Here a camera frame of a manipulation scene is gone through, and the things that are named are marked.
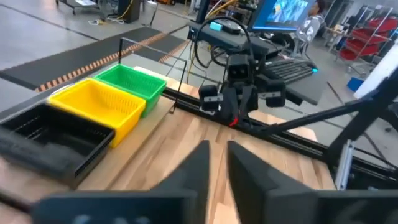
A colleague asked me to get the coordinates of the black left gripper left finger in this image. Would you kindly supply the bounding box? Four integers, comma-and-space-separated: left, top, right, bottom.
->
30, 140, 211, 224

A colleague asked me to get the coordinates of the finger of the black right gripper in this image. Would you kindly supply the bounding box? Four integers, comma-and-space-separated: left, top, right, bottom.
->
222, 87, 240, 123
241, 86, 259, 113

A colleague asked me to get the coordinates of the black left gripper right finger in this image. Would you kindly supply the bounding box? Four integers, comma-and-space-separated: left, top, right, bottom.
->
228, 141, 398, 224

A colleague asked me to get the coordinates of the green plastic basket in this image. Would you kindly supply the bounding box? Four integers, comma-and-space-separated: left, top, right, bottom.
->
94, 63, 168, 118

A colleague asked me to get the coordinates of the yellow plastic basket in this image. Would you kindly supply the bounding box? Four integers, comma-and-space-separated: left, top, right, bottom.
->
47, 77, 147, 149

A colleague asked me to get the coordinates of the black plastic basket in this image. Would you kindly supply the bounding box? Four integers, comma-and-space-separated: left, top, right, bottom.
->
0, 102, 116, 190

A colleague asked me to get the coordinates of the black backlit keyboard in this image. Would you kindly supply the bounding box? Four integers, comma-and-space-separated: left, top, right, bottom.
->
266, 58, 315, 83

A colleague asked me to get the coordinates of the black side support strut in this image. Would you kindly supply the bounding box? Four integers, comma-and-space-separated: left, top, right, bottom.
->
257, 67, 398, 166

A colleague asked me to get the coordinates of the small black box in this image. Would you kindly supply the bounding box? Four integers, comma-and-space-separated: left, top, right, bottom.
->
222, 24, 242, 35

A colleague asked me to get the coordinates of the operator monitor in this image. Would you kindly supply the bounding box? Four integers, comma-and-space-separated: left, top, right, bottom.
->
247, 0, 317, 34

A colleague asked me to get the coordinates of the person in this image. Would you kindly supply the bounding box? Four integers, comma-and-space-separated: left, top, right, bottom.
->
295, 0, 327, 44

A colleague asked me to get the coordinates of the blue box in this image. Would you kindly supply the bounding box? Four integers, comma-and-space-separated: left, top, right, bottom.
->
346, 77, 364, 93

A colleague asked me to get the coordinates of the black computer tower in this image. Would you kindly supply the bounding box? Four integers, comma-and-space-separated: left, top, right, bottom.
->
117, 0, 141, 23

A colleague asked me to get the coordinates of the white board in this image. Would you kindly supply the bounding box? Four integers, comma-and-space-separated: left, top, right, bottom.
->
354, 40, 398, 100

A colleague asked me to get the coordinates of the red shelving cart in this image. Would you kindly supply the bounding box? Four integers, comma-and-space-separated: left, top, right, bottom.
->
335, 6, 398, 63

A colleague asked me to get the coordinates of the black mat with striped edge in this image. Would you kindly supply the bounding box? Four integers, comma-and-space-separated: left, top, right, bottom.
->
0, 26, 190, 93

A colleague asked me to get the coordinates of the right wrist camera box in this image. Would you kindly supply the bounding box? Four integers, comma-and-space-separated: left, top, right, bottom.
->
227, 54, 251, 83

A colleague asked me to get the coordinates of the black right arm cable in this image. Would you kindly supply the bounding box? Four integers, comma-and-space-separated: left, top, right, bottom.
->
193, 16, 253, 68

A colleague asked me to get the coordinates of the black aluminium table frame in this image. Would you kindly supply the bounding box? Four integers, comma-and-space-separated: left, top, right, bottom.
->
162, 86, 398, 191

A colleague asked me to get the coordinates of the silver metal bracket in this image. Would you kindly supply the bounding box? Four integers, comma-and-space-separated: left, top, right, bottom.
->
334, 139, 356, 191

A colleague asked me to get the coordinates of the yellow cable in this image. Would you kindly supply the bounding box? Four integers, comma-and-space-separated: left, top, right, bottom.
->
119, 0, 135, 20

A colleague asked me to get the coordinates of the white cable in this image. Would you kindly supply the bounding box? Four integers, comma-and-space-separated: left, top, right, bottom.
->
88, 17, 125, 26

